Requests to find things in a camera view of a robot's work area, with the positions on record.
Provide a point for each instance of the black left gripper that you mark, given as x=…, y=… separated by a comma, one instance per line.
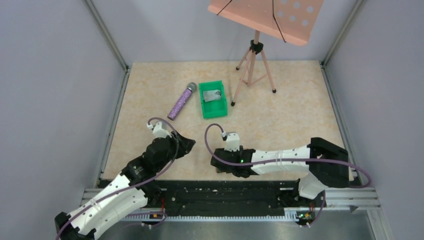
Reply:
x=178, y=145

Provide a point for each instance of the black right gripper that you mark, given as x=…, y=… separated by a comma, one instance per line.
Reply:
x=220, y=162

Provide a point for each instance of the silver credit card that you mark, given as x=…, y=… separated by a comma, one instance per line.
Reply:
x=211, y=94

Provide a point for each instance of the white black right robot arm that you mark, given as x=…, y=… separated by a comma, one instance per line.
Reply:
x=323, y=163

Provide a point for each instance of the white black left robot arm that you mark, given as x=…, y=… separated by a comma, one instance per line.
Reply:
x=132, y=189

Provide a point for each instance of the silver VIP card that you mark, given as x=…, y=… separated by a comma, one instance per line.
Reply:
x=212, y=97

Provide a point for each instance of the green plastic bin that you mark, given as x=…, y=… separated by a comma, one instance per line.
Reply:
x=213, y=99

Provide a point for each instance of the purple glitter microphone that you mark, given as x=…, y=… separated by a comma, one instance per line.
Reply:
x=182, y=101

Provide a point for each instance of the pink music stand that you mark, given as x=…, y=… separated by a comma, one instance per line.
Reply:
x=291, y=21

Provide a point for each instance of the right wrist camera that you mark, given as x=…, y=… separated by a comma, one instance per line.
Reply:
x=232, y=142

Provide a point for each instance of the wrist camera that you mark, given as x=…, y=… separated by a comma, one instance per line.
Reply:
x=159, y=129
x=232, y=142

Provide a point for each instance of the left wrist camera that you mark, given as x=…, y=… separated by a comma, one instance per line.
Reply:
x=159, y=129

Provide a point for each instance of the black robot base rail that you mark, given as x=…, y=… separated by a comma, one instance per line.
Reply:
x=248, y=201

